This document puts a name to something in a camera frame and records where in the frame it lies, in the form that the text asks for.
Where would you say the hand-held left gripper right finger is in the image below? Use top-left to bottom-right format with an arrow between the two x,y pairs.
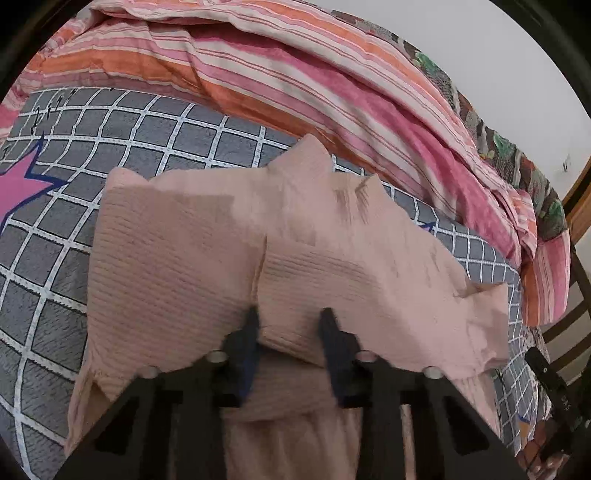
318,307 -> 532,480

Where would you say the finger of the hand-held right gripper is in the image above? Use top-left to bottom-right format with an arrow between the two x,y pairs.
525,346 -> 572,414

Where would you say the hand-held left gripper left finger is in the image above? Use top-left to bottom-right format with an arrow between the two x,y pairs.
53,307 -> 262,480

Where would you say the pink ribbed knit garment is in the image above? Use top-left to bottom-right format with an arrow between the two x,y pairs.
65,134 -> 511,480

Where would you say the dark wooden chair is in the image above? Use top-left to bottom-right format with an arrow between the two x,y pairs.
540,240 -> 591,384

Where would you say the wooden cabinet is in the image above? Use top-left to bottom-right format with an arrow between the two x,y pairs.
561,154 -> 591,232

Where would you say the grey checked star bedsheet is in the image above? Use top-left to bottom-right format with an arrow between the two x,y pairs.
0,88 -> 555,480

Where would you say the floral patchwork blanket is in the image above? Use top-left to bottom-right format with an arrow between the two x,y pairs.
332,9 -> 570,241

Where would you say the pink orange striped duvet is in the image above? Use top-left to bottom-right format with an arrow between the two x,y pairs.
0,0 -> 573,326

